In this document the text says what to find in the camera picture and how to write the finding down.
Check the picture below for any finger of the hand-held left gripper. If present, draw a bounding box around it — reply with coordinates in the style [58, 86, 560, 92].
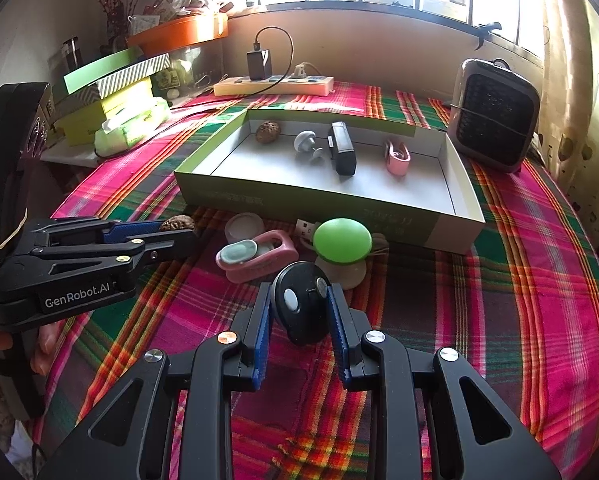
[30, 231, 199, 291]
[27, 216, 164, 247]

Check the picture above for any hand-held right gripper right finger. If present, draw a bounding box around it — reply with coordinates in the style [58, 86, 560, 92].
[325, 282, 563, 480]

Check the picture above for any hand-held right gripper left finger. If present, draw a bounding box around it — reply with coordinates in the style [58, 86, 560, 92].
[37, 282, 275, 480]

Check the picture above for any brown walnut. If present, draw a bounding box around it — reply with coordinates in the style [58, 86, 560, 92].
[256, 120, 282, 145]
[160, 216, 196, 233]

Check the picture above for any black and white round device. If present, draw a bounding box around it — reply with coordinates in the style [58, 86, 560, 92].
[271, 261, 333, 346]

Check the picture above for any white round jar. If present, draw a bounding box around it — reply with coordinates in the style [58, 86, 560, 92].
[224, 212, 263, 245]

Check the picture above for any green mushroom lamp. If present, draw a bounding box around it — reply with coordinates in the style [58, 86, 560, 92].
[312, 217, 373, 292]

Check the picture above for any green cardboard box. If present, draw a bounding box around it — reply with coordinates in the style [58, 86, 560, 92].
[174, 107, 486, 255]

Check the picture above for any white mushroom-shaped knob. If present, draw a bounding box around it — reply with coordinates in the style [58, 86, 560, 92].
[294, 130, 325, 162]

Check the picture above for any pink clip holder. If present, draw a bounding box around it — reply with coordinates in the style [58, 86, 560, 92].
[383, 140, 413, 176]

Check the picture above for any black rectangular device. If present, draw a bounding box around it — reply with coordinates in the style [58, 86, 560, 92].
[327, 121, 357, 177]

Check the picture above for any person's left hand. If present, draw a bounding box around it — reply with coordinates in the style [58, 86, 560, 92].
[0, 316, 79, 377]

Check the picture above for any white side shelf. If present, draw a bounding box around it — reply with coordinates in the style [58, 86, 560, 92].
[42, 137, 110, 168]

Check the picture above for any green tissue pack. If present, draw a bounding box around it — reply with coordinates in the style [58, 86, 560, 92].
[94, 99, 171, 157]

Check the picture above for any black tumbler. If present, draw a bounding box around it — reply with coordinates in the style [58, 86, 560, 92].
[61, 36, 83, 72]

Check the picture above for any green flat box lid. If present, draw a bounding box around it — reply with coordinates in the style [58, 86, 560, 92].
[64, 47, 145, 95]

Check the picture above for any yellow-green box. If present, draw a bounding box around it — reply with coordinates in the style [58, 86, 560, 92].
[62, 80, 155, 147]

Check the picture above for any pink plaid tablecloth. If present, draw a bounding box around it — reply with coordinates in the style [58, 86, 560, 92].
[32, 80, 599, 480]

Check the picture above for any grey striped box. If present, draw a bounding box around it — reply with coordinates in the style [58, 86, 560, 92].
[54, 52, 171, 113]

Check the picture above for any green printed packet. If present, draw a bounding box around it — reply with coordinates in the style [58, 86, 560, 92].
[154, 67, 190, 92]

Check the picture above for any cream power strip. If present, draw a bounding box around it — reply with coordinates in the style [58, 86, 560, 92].
[214, 74, 334, 98]

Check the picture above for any clear plastic container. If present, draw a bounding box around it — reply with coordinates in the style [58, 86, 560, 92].
[170, 42, 225, 96]

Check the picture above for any white printed card box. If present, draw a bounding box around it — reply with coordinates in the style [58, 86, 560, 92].
[127, 12, 161, 37]

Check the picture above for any orange tray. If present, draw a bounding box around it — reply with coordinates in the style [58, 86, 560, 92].
[127, 12, 229, 58]

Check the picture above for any black charger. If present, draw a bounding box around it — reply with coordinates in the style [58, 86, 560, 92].
[247, 49, 270, 81]

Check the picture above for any grey space heater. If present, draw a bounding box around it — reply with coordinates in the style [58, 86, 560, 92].
[447, 57, 541, 173]

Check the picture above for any cream heart-print curtain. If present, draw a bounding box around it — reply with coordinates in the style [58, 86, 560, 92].
[539, 0, 599, 246]

